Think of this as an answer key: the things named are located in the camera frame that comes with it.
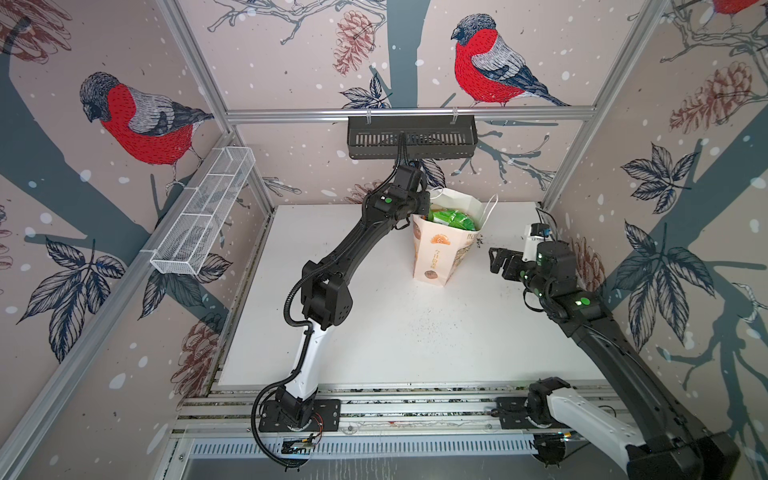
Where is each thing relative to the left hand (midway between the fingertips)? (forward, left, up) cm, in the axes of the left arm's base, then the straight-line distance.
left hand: (425, 196), depth 88 cm
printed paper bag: (-13, -4, -8) cm, 16 cm away
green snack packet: (-5, -9, -5) cm, 11 cm away
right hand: (-20, -19, -2) cm, 28 cm away
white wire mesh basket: (-20, +61, +3) cm, 65 cm away
